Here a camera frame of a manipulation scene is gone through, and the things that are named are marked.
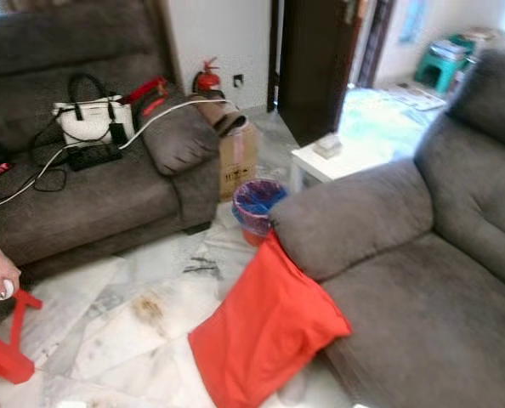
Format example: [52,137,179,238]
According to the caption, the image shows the person's hand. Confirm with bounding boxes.
[0,255,22,294]

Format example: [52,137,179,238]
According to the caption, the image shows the red pillow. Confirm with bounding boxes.
[188,229,353,408]

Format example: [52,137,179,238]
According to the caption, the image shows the grey fabric sofa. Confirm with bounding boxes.
[0,0,224,286]
[270,47,505,408]

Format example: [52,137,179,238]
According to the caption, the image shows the black power strip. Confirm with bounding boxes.
[67,142,122,171]

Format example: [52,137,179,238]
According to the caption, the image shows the red striped bag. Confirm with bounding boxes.
[127,76,170,124]

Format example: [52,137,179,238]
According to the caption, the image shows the tall cardboard box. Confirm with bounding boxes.
[218,122,259,201]

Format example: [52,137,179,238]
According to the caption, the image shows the red bin blue liner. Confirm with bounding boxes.
[231,178,289,247]

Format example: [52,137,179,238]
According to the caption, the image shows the brown rolled mat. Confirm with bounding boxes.
[193,98,249,137]

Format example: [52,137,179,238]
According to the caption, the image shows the red fire extinguisher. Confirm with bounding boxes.
[192,57,222,94]

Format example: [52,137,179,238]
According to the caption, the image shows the white side table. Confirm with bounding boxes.
[289,136,360,195]

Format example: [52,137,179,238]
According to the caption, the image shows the small white box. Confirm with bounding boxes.
[312,133,343,160]

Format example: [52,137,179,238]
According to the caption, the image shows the dark wooden door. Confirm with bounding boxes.
[268,0,394,147]

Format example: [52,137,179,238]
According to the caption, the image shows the scattered white papers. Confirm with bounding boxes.
[384,81,449,111]

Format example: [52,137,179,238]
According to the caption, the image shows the green plastic stool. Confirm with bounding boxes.
[414,34,476,94]

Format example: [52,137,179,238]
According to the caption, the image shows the white handbag black handles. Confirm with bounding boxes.
[52,72,136,147]

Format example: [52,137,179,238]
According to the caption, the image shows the white cable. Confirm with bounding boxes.
[0,99,232,212]

